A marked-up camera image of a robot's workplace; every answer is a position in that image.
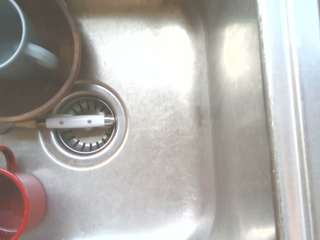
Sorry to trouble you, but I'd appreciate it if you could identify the red mug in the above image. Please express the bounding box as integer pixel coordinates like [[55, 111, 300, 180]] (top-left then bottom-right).
[[0, 145, 48, 240]]

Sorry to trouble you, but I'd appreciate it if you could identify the grey ceramic mug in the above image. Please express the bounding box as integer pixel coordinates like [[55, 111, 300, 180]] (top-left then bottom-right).
[[0, 0, 60, 79]]

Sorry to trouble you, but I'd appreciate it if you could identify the brown wooden bowl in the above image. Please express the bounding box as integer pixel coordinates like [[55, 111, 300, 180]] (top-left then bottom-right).
[[0, 0, 82, 124]]

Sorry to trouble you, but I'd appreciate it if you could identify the metal sink drain strainer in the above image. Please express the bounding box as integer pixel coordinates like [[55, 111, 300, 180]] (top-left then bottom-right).
[[38, 80, 131, 171]]

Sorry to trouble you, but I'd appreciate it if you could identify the stainless steel double sink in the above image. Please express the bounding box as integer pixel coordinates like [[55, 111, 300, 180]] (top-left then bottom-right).
[[0, 0, 320, 240]]

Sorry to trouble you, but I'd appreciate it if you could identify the white handled table knife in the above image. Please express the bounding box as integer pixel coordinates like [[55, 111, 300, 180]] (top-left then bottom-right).
[[14, 113, 117, 130]]

